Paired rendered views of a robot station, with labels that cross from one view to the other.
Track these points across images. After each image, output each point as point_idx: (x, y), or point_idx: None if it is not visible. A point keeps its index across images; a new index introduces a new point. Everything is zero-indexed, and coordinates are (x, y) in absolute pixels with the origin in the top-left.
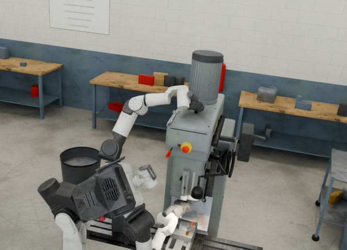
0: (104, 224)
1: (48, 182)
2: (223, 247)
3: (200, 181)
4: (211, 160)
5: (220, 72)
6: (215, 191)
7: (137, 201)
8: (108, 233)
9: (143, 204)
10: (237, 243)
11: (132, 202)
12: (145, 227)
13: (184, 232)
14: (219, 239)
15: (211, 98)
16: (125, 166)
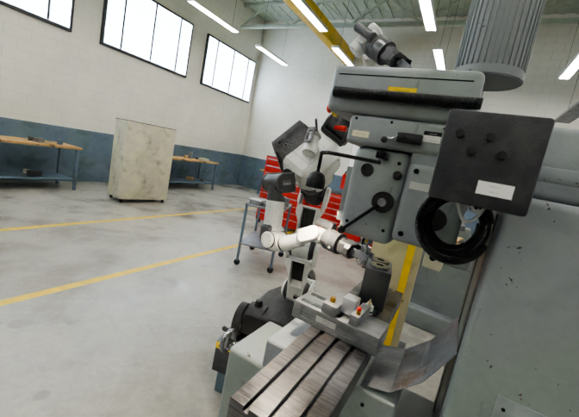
0: None
1: None
2: (320, 370)
3: (348, 189)
4: (395, 176)
5: None
6: (463, 338)
7: (289, 158)
8: (358, 286)
9: (388, 272)
10: (333, 401)
11: (282, 151)
12: (270, 178)
13: (339, 301)
14: (346, 375)
15: (465, 59)
16: (322, 137)
